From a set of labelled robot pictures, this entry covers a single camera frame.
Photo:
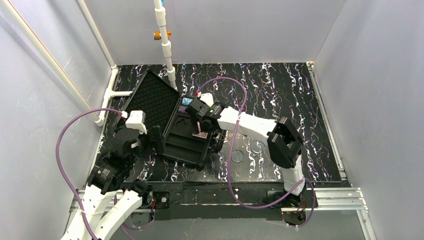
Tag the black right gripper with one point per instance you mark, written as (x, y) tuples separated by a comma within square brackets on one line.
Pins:
[(195, 112)]

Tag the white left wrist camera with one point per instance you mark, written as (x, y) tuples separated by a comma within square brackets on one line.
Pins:
[(136, 120)]

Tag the clear acrylic dealer button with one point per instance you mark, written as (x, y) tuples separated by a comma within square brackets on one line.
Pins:
[(257, 146)]

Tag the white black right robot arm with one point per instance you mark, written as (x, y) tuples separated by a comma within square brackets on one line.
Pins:
[(282, 142)]

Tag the red playing card box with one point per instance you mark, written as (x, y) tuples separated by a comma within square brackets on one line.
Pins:
[(200, 133)]

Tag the white pvc pipe pole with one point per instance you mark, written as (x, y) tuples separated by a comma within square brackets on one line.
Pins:
[(160, 14)]

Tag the clear acrylic blind button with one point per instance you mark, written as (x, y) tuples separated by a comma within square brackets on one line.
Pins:
[(237, 156)]

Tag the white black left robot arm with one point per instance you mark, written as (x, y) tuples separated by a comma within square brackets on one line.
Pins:
[(107, 202)]

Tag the white pipe frame left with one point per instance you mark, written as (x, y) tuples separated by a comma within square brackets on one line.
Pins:
[(62, 43)]

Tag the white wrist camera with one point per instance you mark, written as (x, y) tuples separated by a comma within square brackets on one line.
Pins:
[(136, 120), (207, 98)]

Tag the aluminium rail frame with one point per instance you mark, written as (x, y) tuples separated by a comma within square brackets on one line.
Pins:
[(273, 90)]

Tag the black poker set case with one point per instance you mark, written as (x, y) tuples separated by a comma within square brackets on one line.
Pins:
[(160, 102)]

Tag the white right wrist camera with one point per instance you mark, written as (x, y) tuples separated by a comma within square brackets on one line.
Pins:
[(207, 98)]

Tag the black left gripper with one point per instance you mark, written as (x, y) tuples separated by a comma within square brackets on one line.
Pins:
[(145, 139)]

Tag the blue poker chip stack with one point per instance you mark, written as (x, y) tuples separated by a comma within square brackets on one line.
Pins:
[(186, 101)]

